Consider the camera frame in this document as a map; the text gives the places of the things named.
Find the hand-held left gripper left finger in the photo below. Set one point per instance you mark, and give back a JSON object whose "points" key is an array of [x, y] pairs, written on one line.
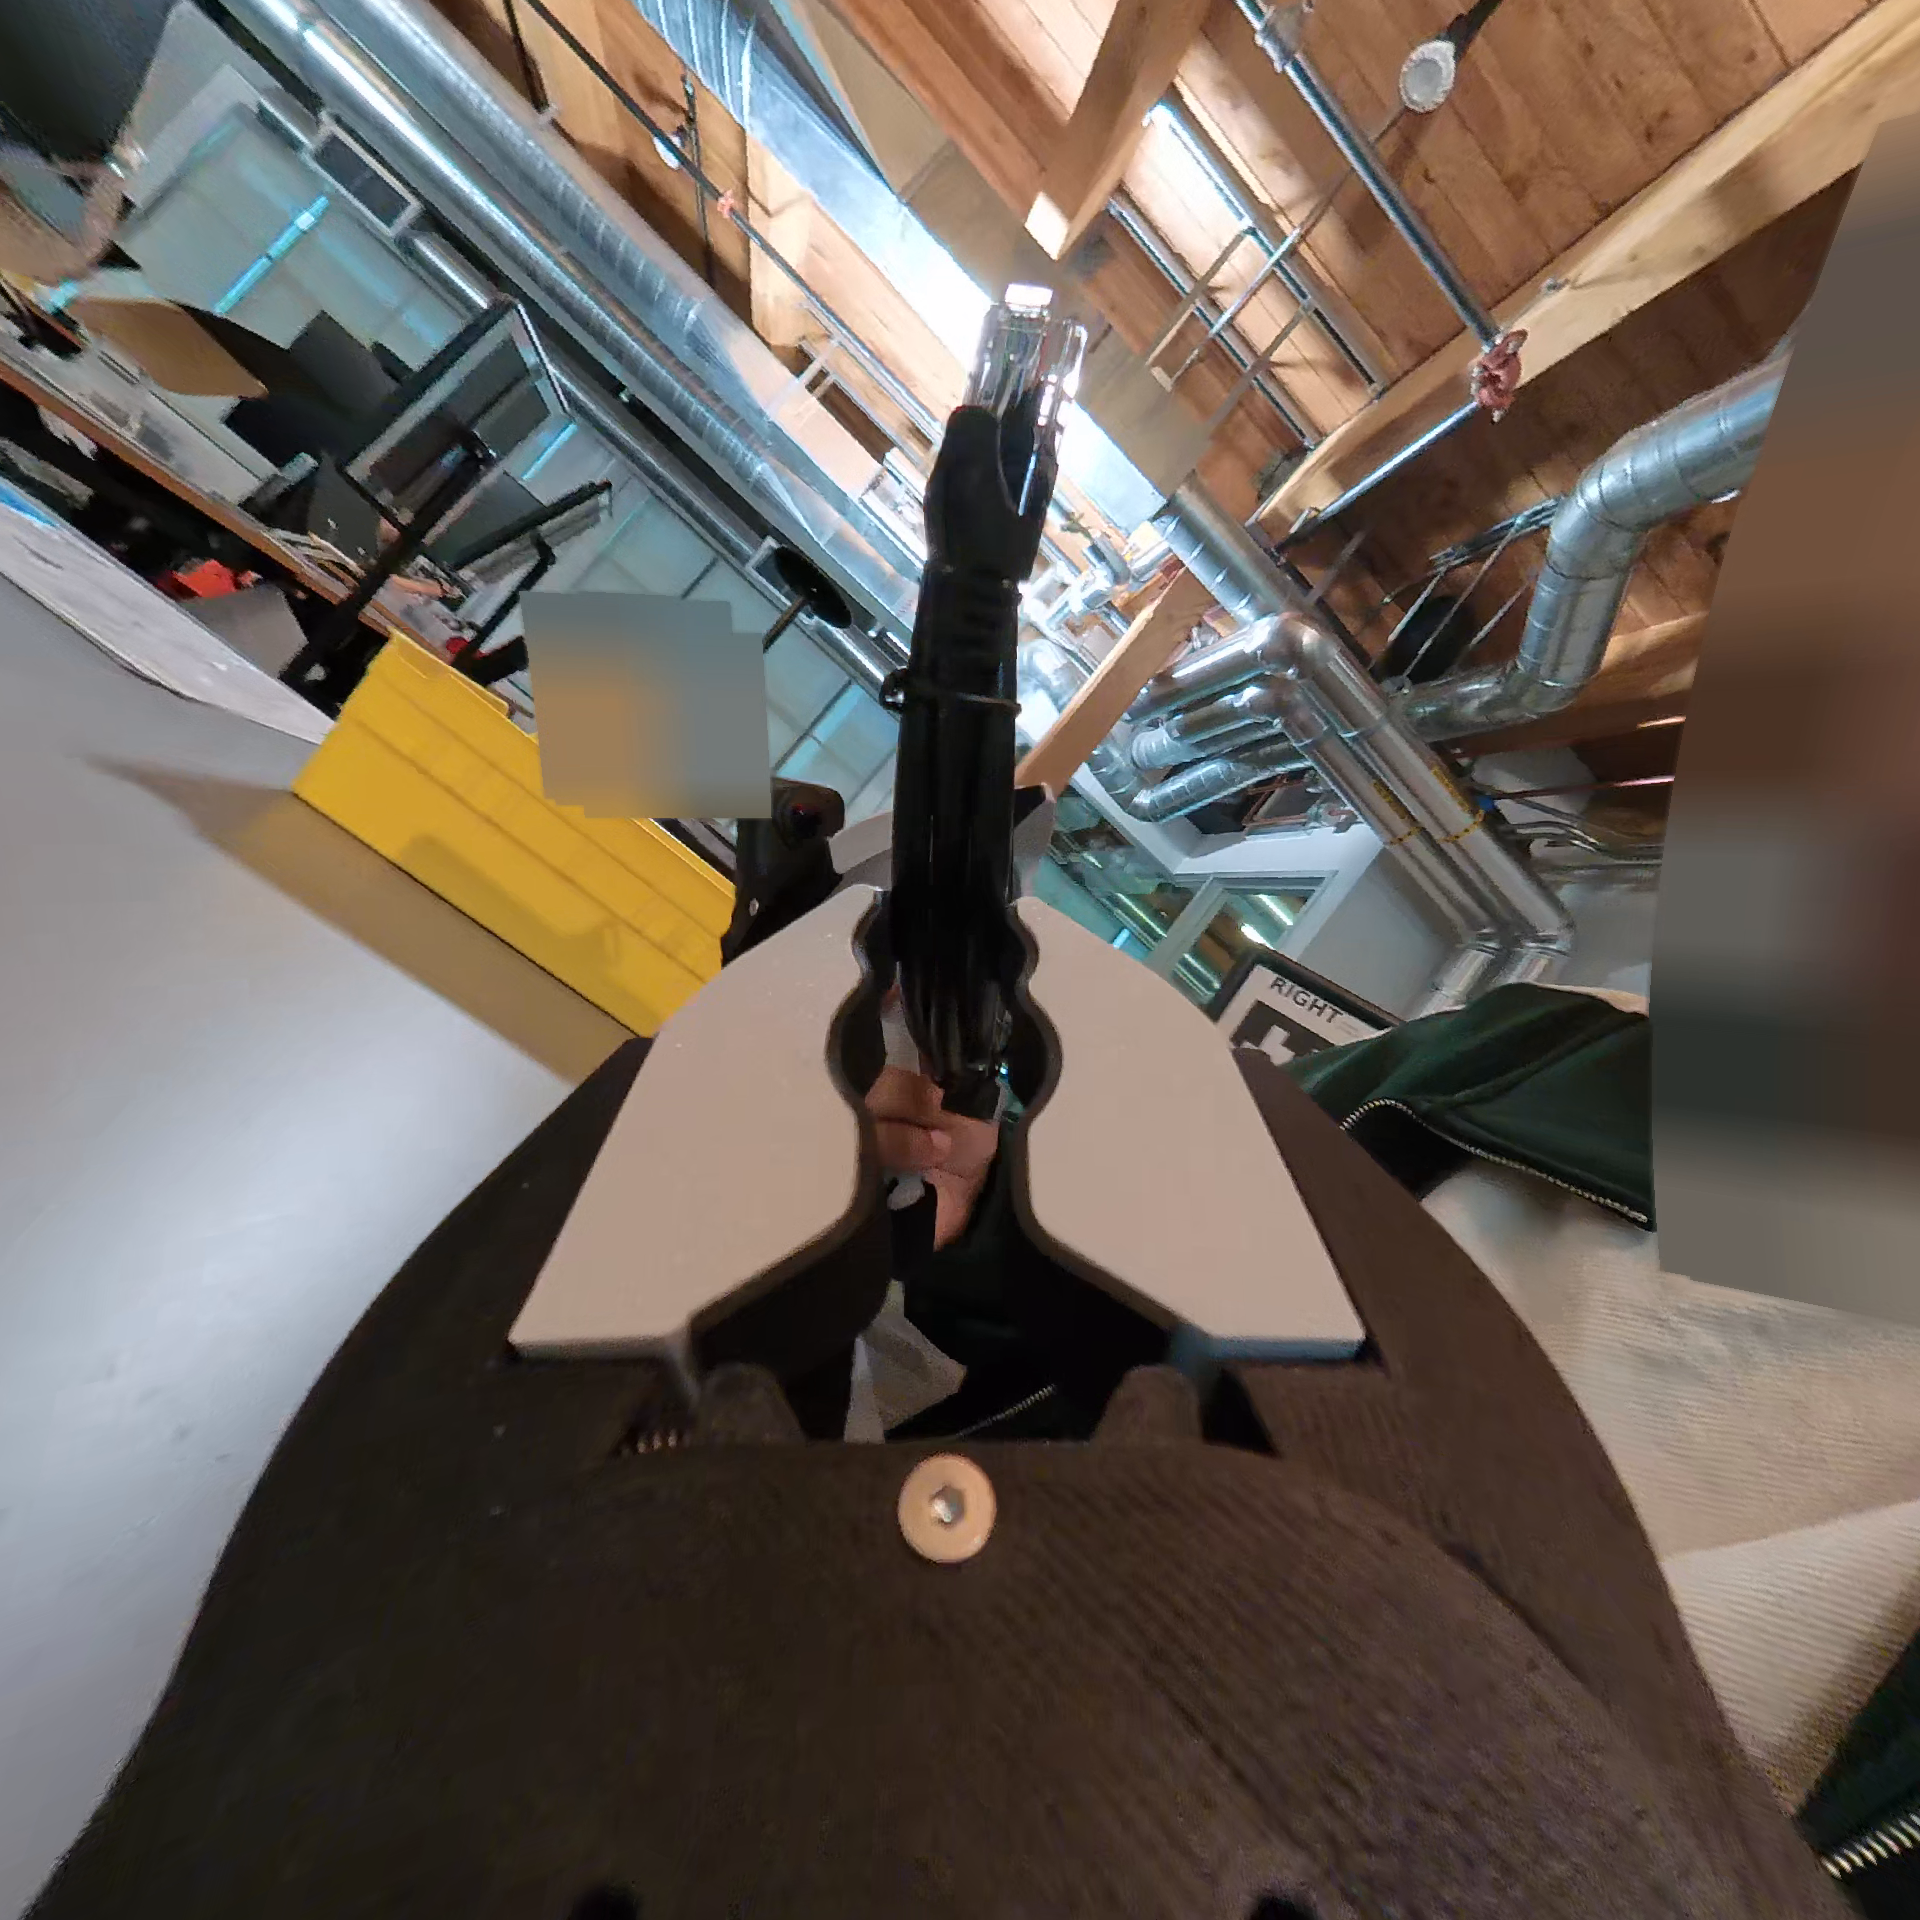
{"points": [[708, 1169]]}

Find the brown cardboard piece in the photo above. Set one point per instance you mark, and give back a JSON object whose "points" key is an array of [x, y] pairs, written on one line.
{"points": [[165, 347]]}

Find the yellow plastic bin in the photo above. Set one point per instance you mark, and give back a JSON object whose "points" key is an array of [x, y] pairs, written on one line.
{"points": [[495, 842]]}

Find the round spiral metal duct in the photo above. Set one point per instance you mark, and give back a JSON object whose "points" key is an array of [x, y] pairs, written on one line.
{"points": [[1620, 512]]}

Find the sprinkler pipe with red valve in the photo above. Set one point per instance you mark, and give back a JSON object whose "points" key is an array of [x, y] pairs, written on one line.
{"points": [[1378, 165]]}

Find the large white paper sheet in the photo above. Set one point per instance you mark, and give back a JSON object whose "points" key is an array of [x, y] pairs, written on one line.
{"points": [[135, 633]]}

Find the framed marker poster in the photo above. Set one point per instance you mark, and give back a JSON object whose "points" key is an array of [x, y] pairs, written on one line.
{"points": [[1305, 1030]]}

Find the long spiral metal duct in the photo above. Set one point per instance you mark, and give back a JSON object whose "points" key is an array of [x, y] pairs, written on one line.
{"points": [[598, 256]]}

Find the person's right hand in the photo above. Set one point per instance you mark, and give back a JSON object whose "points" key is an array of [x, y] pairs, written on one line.
{"points": [[922, 1142]]}

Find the wooden workbench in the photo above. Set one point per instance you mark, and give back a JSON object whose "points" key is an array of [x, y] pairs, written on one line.
{"points": [[182, 493]]}

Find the black monitor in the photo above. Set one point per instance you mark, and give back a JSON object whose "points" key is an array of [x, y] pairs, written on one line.
{"points": [[451, 406]]}

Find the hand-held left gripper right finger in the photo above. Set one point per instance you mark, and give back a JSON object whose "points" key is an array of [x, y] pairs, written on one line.
{"points": [[1187, 1186]]}

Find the diagonal wooden brace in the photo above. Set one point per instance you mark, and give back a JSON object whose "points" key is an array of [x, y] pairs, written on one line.
{"points": [[1119, 684]]}

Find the black pole stand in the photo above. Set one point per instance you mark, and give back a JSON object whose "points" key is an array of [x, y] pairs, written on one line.
{"points": [[805, 578]]}

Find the dark green zip jacket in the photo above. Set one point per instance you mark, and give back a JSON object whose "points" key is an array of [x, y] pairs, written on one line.
{"points": [[1501, 1079]]}

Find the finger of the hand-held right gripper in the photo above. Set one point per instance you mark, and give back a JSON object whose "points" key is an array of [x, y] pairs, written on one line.
{"points": [[1036, 818], [868, 862]]}

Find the cluster of silver pipes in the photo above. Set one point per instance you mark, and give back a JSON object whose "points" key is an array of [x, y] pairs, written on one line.
{"points": [[1291, 661]]}

